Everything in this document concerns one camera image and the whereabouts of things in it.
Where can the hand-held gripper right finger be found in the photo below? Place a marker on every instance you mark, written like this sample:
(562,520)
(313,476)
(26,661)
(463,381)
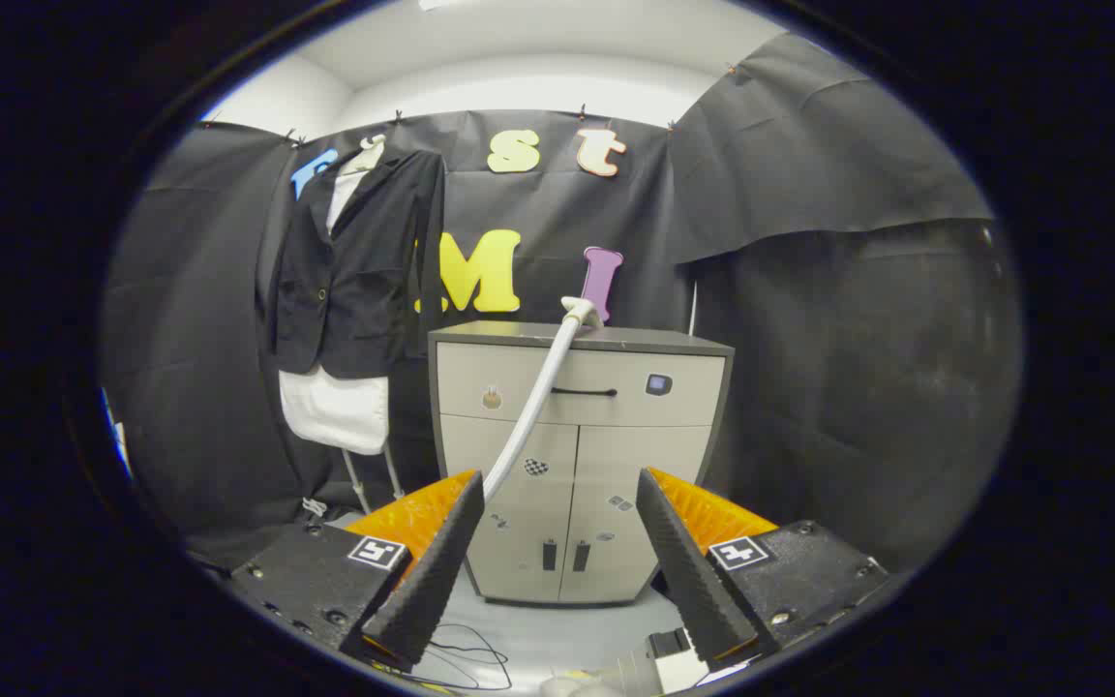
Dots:
(688,571)

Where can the white clothes hanger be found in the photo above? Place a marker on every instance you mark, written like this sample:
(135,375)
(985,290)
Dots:
(364,158)

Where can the white cloth tie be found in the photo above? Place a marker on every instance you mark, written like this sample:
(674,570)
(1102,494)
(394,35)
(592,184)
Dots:
(314,505)

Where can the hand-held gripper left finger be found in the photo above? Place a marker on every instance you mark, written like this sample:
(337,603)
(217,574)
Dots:
(432,571)

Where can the black backdrop cloth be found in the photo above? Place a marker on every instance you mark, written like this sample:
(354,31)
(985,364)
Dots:
(809,387)

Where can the white garment steamer head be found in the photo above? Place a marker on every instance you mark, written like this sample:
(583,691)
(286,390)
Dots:
(582,310)

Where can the grey cabinet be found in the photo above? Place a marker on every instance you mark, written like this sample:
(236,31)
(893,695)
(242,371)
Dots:
(616,455)

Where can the black suit jacket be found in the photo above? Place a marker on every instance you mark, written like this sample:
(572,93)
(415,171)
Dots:
(364,281)

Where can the metal steamer stand poles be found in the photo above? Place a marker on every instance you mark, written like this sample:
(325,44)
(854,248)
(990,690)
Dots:
(355,481)

